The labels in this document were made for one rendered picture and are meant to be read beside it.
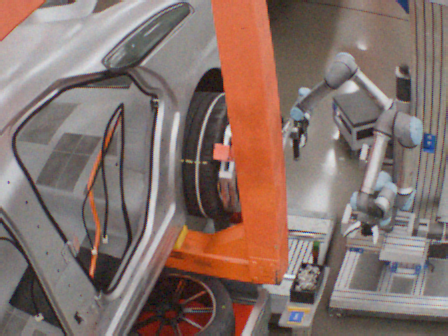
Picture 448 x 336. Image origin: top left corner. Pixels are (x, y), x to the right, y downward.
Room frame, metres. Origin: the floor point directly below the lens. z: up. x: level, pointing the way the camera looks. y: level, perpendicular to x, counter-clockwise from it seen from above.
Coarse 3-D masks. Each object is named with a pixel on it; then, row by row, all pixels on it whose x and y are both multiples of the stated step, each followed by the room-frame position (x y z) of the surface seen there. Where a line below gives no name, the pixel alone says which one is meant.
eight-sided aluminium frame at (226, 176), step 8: (224, 144) 2.33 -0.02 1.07; (224, 168) 2.26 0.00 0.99; (232, 168) 2.24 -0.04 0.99; (224, 176) 2.23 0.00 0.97; (232, 176) 2.22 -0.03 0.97; (224, 184) 2.23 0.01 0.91; (232, 184) 2.21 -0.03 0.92; (224, 192) 2.23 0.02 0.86; (232, 192) 2.21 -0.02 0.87; (224, 200) 2.23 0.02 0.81; (232, 200) 2.21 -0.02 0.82; (232, 208) 2.21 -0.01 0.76; (240, 208) 2.26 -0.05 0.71
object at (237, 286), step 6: (222, 282) 2.20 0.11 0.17; (228, 282) 2.17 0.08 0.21; (234, 282) 2.15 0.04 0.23; (240, 282) 2.14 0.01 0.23; (246, 282) 2.12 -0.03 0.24; (252, 282) 2.10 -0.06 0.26; (228, 288) 2.17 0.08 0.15; (234, 288) 2.15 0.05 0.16; (240, 288) 2.14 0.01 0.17; (246, 288) 2.12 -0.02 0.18; (252, 288) 2.11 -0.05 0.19; (258, 288) 2.11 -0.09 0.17; (264, 288) 2.17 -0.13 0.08; (252, 294) 2.11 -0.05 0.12; (258, 294) 2.10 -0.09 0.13
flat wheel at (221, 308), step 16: (160, 272) 2.06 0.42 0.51; (176, 272) 2.05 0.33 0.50; (192, 272) 2.04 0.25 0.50; (160, 288) 1.96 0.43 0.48; (176, 288) 2.03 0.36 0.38; (192, 288) 2.00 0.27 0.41; (208, 288) 1.91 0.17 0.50; (224, 288) 1.90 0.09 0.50; (144, 304) 1.97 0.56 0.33; (160, 304) 1.85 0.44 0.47; (176, 304) 1.85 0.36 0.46; (208, 304) 1.93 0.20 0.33; (224, 304) 1.78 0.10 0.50; (144, 320) 1.73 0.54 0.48; (160, 320) 1.74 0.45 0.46; (176, 320) 1.72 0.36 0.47; (224, 320) 1.67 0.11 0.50
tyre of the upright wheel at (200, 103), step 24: (192, 96) 2.64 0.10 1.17; (216, 96) 2.61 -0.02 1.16; (192, 120) 2.45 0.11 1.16; (216, 120) 2.40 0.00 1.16; (192, 144) 2.34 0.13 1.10; (192, 168) 2.27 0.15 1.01; (216, 168) 2.27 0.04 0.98; (192, 192) 2.23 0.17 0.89; (216, 192) 2.23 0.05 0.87; (216, 216) 2.22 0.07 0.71
